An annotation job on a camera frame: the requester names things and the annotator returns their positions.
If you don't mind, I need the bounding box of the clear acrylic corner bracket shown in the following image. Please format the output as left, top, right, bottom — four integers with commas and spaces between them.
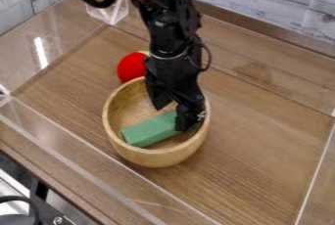
85, 0, 129, 25

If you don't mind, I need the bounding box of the red plush strawberry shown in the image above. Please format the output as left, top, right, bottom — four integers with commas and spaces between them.
117, 51, 148, 82

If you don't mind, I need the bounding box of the light wooden bowl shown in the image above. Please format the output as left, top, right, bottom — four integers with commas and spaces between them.
102, 77, 211, 168

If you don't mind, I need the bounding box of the green rectangular block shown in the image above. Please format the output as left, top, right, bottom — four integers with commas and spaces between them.
123, 111, 180, 148

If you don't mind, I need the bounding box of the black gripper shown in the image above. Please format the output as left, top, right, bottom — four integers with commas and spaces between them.
144, 44, 206, 131

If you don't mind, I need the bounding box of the clear acrylic tray wall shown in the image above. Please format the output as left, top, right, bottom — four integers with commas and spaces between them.
0, 93, 219, 225

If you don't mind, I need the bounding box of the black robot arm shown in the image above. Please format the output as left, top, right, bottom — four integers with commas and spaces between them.
132, 0, 208, 131

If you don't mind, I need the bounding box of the black cable under table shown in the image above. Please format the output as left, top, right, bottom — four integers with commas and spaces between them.
0, 195, 45, 225

